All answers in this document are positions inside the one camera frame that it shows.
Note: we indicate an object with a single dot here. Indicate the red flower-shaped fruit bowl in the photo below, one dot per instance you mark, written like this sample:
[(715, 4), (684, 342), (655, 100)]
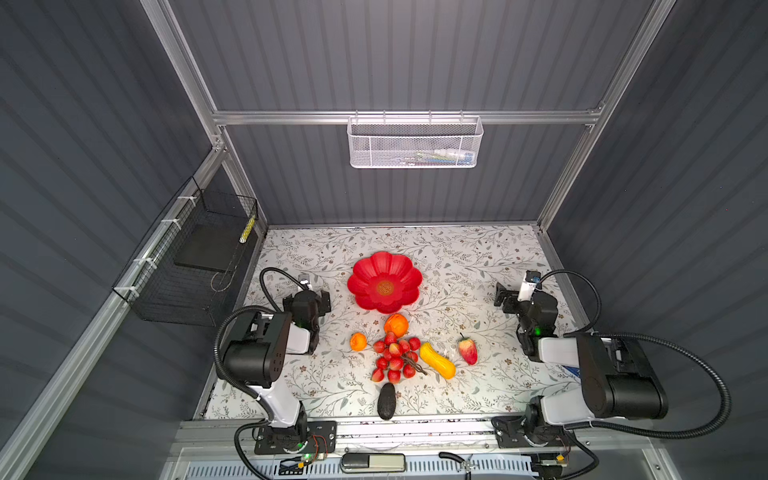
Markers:
[(385, 282)]

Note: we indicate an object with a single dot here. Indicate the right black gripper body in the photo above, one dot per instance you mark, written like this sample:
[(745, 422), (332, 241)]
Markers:
[(504, 297)]

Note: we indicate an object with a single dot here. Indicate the white wire mesh basket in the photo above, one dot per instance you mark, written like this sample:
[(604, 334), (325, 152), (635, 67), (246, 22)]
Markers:
[(374, 139)]

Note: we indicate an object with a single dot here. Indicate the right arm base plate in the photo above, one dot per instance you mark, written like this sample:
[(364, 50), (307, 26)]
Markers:
[(518, 431)]

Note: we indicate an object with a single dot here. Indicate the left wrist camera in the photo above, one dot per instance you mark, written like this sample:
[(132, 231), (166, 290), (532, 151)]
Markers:
[(304, 280)]

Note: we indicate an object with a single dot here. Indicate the yellow marker in black basket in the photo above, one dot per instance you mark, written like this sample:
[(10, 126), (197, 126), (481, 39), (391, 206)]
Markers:
[(247, 230)]

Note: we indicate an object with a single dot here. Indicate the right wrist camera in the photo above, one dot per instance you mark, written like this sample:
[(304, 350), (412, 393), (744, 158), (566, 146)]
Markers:
[(529, 285)]

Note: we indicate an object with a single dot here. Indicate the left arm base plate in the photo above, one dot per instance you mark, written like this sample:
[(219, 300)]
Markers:
[(310, 438)]

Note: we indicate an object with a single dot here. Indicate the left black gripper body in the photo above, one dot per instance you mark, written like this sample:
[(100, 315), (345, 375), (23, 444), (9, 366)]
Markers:
[(321, 300)]

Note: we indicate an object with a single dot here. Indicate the large orange fake fruit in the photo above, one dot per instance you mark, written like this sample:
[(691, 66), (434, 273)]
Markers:
[(397, 324)]

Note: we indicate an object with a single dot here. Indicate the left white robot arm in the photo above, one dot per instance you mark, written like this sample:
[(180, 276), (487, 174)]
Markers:
[(252, 345)]

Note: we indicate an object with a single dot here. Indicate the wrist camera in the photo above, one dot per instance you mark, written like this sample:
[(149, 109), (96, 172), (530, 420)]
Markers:
[(529, 285), (304, 280)]

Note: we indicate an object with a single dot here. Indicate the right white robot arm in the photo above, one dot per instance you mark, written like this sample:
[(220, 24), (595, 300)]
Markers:
[(617, 382)]

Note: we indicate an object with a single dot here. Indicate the markers in white basket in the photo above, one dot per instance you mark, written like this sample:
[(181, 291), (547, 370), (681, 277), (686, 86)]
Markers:
[(440, 157)]

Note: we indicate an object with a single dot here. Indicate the small orange fake fruit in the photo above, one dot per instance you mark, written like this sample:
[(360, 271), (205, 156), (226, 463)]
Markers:
[(358, 342)]

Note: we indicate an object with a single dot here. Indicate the grey pedal box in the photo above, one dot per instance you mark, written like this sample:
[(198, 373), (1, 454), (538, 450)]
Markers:
[(357, 462)]

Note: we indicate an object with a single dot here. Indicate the black wire mesh basket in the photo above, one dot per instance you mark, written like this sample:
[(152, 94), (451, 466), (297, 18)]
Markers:
[(191, 268)]

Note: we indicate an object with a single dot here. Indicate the dark fake avocado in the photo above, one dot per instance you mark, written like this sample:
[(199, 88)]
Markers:
[(387, 402)]

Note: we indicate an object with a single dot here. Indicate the red fake strawberry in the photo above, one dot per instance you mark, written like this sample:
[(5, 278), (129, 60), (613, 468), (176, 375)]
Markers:
[(468, 350)]

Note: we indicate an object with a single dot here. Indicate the yellow fake squash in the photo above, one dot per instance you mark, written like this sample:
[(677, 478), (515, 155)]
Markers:
[(442, 365)]

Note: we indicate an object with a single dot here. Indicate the red fake berry cluster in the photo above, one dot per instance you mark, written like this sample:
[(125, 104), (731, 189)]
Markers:
[(397, 358)]

